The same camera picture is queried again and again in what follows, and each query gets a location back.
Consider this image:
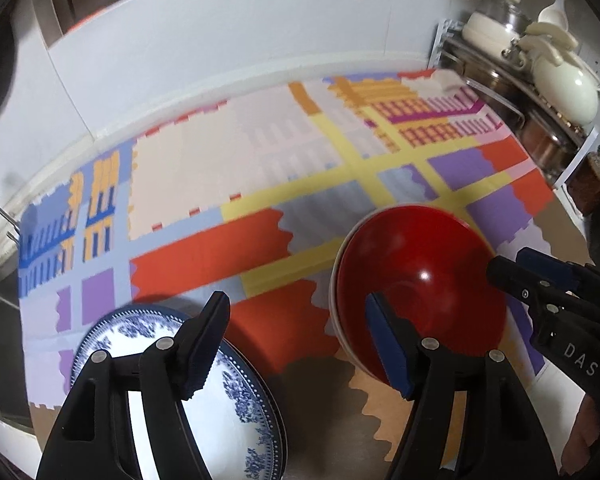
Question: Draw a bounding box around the white ladle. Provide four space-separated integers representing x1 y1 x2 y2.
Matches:
537 0 569 29

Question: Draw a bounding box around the white wall socket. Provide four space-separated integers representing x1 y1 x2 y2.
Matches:
577 42 600 89

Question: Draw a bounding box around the glass jar with dark contents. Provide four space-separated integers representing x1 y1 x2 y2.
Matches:
567 145 600 217

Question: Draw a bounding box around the person's right hand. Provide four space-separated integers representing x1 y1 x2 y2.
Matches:
560 392 600 480

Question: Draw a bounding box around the cream pot with glass lid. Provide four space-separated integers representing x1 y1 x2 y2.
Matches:
462 0 532 52

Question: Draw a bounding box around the red and black bowl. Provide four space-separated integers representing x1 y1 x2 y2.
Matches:
335 204 509 386

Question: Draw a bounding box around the copper coloured pot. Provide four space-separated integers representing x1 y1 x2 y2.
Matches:
519 114 577 172

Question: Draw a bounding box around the colourful patchwork mat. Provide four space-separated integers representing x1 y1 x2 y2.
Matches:
17 67 557 463

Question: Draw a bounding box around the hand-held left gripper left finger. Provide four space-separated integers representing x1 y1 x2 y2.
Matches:
35 290 231 480

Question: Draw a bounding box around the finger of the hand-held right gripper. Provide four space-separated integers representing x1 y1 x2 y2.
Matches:
486 255 557 312
515 247 582 287

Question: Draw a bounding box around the stainless steel pot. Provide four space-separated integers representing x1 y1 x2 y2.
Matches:
462 57 524 117

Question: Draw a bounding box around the blue patterned white plate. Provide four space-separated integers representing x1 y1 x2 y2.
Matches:
70 305 287 480

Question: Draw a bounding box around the metal countertop shelf rack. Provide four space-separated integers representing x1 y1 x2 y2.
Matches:
429 17 600 189

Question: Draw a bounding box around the cream kettle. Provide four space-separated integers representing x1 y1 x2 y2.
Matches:
517 20 600 127

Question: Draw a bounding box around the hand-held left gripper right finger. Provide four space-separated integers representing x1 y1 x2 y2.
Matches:
364 292 557 480

